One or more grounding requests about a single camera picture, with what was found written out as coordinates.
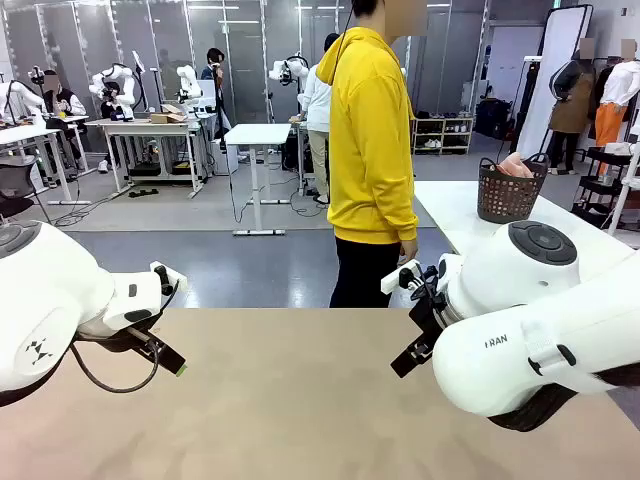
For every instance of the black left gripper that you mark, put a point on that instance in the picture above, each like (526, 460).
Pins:
(120, 340)

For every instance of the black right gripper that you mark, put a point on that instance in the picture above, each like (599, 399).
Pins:
(430, 320)

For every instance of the pink terry towel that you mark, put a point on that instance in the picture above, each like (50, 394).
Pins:
(515, 166)

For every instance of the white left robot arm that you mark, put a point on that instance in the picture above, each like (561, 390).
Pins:
(50, 300)

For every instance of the person's right forearm yellow sleeve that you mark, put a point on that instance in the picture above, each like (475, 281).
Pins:
(404, 215)

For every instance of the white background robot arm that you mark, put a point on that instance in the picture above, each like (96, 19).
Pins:
(189, 85)
(287, 70)
(20, 95)
(112, 82)

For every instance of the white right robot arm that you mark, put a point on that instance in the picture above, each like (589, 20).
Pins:
(500, 350)

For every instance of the person's right hand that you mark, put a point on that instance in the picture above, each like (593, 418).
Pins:
(410, 251)

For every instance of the white side table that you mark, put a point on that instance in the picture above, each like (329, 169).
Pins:
(450, 215)

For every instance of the black floor power strip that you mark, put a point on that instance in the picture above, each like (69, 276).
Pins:
(144, 193)

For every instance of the dark plastic laundry basket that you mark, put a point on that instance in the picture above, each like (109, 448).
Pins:
(507, 200)

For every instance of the person in yellow hoodie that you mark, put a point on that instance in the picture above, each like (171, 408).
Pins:
(370, 150)

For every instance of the low shoe shelf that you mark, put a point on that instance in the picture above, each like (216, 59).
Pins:
(442, 135)

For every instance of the white desk with cardboard box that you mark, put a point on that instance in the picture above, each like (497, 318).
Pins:
(150, 126)

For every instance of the black office chair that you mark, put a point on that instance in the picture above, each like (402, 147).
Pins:
(15, 180)

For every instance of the flat cardboard box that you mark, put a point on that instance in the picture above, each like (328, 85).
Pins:
(167, 118)

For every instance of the small white standing desk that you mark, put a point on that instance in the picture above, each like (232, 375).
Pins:
(257, 134)

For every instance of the black rolling cart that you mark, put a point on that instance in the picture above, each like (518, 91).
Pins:
(595, 190)

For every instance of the black suitcase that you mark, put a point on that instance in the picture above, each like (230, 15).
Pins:
(492, 117)

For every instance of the seated person in dark clothes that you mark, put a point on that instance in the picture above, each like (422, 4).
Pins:
(110, 102)

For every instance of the long white lab desk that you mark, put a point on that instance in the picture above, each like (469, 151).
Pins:
(30, 132)

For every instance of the person in white hoodie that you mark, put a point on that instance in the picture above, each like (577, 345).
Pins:
(317, 110)

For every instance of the standing person in dark jacket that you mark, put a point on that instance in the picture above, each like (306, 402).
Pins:
(216, 85)

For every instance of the seated person in varsity jacket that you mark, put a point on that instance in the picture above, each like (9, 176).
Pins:
(62, 97)

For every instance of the person in brown coat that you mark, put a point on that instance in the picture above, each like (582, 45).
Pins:
(570, 105)

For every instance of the tall white reflector panel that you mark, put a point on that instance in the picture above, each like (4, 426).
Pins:
(550, 75)

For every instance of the mannequin with orange trousers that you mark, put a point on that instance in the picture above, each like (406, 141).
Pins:
(617, 95)

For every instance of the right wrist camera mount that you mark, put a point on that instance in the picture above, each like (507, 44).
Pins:
(395, 279)

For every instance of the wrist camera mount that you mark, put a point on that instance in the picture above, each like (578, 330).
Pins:
(170, 275)
(395, 279)

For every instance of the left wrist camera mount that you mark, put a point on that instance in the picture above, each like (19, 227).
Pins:
(170, 275)

